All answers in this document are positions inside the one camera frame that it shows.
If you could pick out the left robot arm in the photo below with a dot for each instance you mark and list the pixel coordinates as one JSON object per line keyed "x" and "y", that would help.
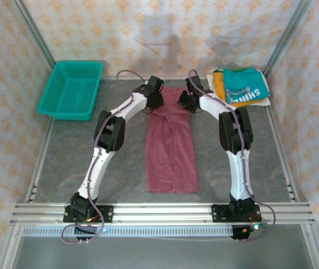
{"x": 98, "y": 165}

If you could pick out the aluminium mounting rail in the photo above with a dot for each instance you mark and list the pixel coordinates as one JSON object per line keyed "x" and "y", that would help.
{"x": 162, "y": 213}

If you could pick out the teal plastic basket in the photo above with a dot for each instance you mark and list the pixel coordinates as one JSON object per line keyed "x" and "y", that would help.
{"x": 70, "y": 92}

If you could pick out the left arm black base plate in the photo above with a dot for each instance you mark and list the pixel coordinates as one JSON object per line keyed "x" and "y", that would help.
{"x": 107, "y": 214}

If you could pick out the aluminium frame post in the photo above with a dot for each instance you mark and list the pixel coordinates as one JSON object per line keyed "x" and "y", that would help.
{"x": 286, "y": 33}
{"x": 35, "y": 33}

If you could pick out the green t-shirt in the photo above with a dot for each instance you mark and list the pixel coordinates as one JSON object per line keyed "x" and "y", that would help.
{"x": 242, "y": 70}

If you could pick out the aluminium frame leg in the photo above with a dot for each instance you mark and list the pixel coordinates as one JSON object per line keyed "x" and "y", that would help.
{"x": 313, "y": 246}
{"x": 8, "y": 246}

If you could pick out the maroon t-shirt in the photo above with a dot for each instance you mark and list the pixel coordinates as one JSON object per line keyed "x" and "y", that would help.
{"x": 170, "y": 151}

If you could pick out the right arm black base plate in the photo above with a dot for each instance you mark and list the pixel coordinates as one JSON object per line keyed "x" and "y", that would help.
{"x": 218, "y": 213}

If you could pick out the stack of folded t-shirts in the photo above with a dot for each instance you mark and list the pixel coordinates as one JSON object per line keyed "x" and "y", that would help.
{"x": 211, "y": 84}

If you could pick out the orange t-shirt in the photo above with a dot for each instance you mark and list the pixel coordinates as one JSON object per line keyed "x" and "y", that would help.
{"x": 219, "y": 87}

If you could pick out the teal printed t-shirt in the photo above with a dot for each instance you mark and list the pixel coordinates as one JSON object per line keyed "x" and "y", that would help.
{"x": 243, "y": 84}

